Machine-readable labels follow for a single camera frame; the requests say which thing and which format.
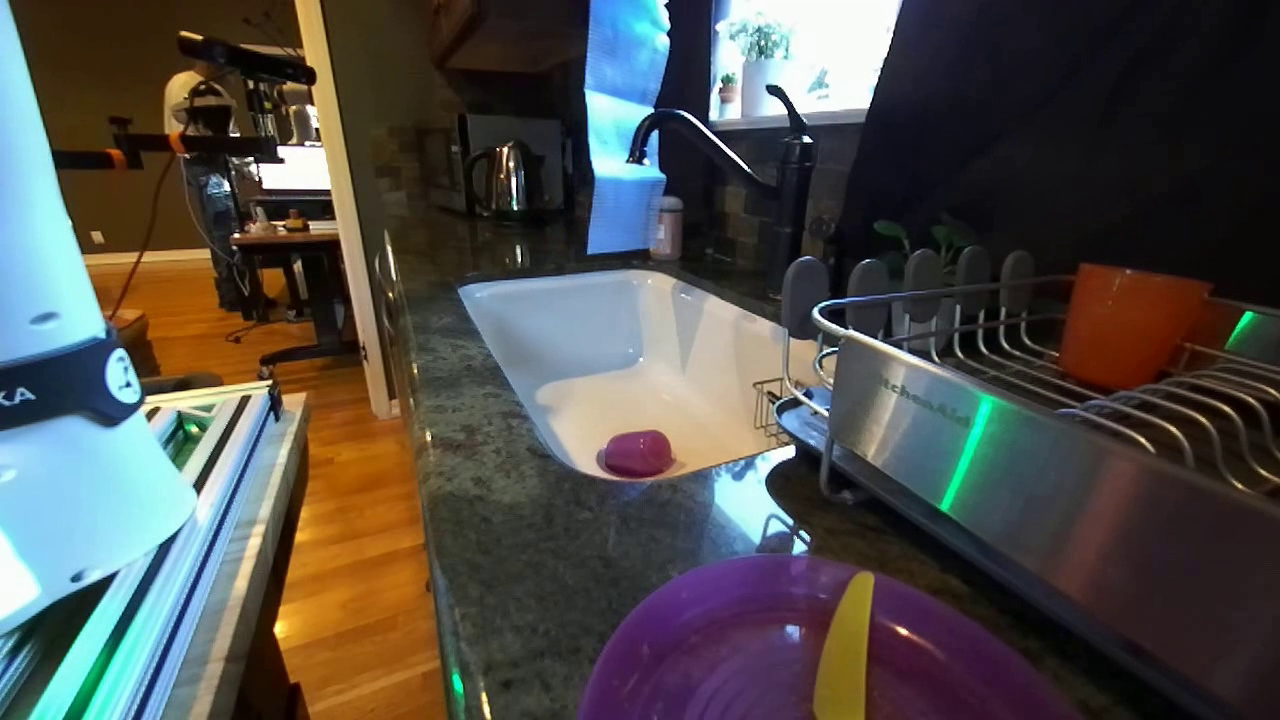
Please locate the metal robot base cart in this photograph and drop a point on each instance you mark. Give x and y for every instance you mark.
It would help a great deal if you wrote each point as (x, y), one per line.
(184, 635)

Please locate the steel kettle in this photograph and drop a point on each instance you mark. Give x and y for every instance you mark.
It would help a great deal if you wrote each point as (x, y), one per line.
(504, 180)

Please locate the camera tripod rig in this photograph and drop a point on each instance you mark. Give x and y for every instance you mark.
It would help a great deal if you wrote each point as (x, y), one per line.
(257, 65)

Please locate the yellow plastic utensil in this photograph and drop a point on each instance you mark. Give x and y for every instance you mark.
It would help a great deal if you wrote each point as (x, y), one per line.
(845, 644)

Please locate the purple plastic plate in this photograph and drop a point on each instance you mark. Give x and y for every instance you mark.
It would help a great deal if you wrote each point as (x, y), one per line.
(749, 640)

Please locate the orange cup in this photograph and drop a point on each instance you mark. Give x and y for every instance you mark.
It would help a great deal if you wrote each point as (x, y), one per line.
(1125, 326)

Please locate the black kitchen faucet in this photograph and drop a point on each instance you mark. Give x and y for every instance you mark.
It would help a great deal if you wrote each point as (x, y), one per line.
(785, 195)

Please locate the white potted plant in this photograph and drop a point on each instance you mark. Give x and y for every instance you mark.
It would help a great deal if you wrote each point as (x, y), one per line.
(765, 50)

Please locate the white sink basin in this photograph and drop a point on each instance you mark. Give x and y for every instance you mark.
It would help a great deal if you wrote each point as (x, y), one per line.
(631, 350)

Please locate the steel dish rack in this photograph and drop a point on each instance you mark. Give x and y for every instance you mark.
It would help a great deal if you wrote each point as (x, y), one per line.
(1144, 518)

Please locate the wooden table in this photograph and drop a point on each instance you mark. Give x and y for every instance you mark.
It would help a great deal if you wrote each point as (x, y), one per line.
(314, 289)

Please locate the purple object in sink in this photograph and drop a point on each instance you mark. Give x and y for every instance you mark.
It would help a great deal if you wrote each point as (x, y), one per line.
(638, 455)

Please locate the person in background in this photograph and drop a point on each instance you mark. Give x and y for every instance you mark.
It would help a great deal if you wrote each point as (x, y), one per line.
(206, 172)

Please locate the blue cloth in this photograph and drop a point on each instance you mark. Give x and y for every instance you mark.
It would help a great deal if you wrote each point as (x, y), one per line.
(621, 78)

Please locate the right dark curtain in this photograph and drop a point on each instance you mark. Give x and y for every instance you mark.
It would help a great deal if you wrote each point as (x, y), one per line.
(1083, 128)

